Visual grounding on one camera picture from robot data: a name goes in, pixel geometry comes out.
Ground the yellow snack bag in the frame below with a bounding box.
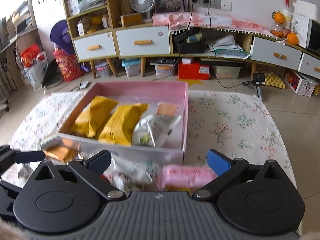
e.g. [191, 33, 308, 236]
[71, 96, 118, 138]
[98, 103, 149, 146]

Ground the pink cracker pack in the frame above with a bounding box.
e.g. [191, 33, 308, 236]
[157, 165, 218, 192]

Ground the gold snack bar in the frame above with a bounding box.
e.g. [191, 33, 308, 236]
[44, 146, 78, 163]

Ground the white nut snack packet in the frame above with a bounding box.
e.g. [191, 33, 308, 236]
[103, 155, 160, 195]

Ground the floral tablecloth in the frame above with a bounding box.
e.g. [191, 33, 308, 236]
[9, 90, 295, 179]

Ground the white plastic shopping bag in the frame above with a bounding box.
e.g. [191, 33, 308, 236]
[21, 51, 48, 90]

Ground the small orange cracker pack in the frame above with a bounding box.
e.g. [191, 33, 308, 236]
[156, 102, 179, 116]

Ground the pink cardboard box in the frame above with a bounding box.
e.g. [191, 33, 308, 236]
[42, 81, 188, 164]

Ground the red shoe box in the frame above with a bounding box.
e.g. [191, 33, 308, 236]
[178, 62, 210, 80]

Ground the red gift bag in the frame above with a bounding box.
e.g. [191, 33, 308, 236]
[53, 49, 85, 82]

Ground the right white drawer cabinet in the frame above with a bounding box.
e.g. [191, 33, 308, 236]
[250, 36, 319, 79]

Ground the white drawer cabinet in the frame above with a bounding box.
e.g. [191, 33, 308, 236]
[63, 0, 172, 76]
[250, 36, 319, 79]

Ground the purple plush toy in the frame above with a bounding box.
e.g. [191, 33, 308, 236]
[50, 20, 75, 55]

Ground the orange fruit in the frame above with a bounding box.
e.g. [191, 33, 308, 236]
[286, 33, 299, 45]

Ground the pink cloth cover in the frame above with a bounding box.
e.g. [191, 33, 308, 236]
[152, 12, 277, 40]

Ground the white desk fan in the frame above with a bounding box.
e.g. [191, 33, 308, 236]
[130, 0, 155, 23]

